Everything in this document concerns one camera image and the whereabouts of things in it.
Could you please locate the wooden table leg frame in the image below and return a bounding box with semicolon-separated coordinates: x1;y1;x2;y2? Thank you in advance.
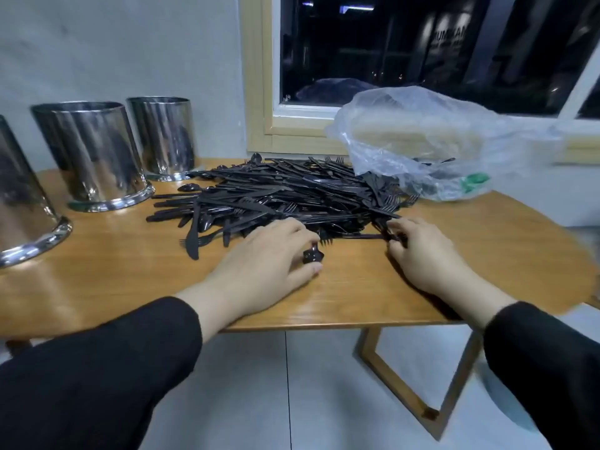
354;325;484;441

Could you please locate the dark parked car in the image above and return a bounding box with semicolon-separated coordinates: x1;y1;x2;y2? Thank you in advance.
292;77;376;106

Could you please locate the person's right forearm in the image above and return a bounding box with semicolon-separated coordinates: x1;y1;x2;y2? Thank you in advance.
454;271;600;450

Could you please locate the pile of black plastic cutlery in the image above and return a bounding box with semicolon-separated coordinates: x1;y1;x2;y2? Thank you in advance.
145;152;421;261

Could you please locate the person's left forearm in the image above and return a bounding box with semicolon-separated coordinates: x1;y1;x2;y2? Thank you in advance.
0;276;231;450

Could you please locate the person's right hand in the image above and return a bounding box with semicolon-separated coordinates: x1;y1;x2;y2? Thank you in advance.
386;215;482;304

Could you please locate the person's left hand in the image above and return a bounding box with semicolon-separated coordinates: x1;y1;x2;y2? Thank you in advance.
211;217;326;326

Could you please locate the clear plastic bag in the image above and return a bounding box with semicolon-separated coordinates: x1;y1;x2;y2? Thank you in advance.
326;85;568;203

